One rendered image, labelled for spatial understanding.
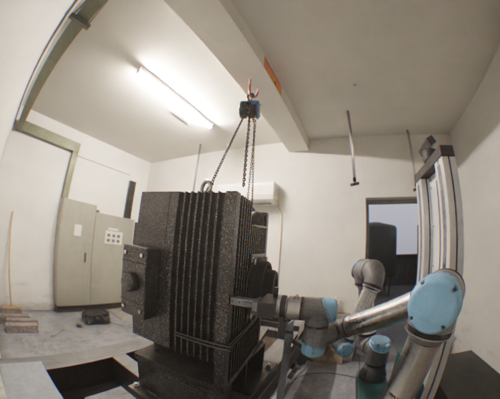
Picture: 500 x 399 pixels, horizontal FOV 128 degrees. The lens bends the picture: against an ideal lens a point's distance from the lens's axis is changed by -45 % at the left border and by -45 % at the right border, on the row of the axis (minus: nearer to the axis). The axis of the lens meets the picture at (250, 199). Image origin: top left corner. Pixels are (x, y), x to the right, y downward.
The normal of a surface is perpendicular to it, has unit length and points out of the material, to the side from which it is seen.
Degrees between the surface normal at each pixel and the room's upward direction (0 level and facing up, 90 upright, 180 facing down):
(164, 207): 90
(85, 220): 90
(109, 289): 90
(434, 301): 83
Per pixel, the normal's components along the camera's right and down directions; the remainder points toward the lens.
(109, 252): 0.90, -0.02
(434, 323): -0.82, -0.28
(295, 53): -0.07, 0.98
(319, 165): -0.43, -0.21
